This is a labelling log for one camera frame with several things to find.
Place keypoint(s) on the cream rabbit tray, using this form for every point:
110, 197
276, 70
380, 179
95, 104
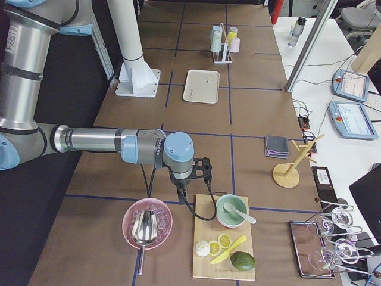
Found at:
202, 86

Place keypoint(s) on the teach pendant far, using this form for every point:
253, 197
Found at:
351, 85

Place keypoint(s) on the wooden cutting board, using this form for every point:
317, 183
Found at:
210, 230

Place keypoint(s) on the grey cup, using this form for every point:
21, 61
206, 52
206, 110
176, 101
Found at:
233, 29

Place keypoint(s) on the white garlic bulb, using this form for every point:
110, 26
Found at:
202, 248

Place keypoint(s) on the grey folded cloth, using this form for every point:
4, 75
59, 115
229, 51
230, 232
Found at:
276, 147

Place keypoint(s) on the green bowl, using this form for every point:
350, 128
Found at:
227, 218

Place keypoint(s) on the lemon slice lower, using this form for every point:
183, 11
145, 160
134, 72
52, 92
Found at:
215, 248

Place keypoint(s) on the lemon slice upper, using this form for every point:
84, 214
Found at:
224, 240

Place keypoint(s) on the blue cup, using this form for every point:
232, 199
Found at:
215, 28

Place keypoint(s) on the water bottle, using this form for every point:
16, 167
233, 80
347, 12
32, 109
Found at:
296, 31

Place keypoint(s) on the avocado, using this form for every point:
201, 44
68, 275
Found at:
242, 261

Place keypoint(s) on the wooden mug tree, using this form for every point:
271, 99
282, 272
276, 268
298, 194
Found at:
286, 174

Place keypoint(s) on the yellow plastic knife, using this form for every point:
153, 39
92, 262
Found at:
226, 253

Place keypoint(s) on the teach pendant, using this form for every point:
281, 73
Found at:
351, 120
351, 85

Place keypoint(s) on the metal scoop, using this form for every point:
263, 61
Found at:
144, 233

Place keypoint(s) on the green cup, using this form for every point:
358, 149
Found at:
215, 45

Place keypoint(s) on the white cup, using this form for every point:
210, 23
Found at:
216, 35

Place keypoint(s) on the black box with label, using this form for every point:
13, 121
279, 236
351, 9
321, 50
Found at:
324, 184

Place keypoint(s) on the pink cup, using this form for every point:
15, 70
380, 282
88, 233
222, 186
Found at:
234, 46

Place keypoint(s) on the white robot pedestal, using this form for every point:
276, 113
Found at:
136, 78

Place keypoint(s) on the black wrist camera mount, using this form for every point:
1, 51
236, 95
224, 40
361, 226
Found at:
201, 168

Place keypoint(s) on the glass holder rack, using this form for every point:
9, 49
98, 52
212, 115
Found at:
343, 254

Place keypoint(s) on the white spoon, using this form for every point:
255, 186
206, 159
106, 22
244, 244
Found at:
231, 208

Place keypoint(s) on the yellow cup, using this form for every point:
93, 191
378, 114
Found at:
231, 35

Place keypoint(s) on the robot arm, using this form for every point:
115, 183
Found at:
52, 81

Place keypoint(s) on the white wire cup rack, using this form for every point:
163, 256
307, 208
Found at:
222, 57

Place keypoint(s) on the teach pendant near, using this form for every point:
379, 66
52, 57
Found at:
351, 120

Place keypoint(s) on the aluminium frame post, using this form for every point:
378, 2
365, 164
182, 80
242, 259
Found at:
316, 30

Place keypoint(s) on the lemon slice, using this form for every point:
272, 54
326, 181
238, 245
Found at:
215, 248
224, 240

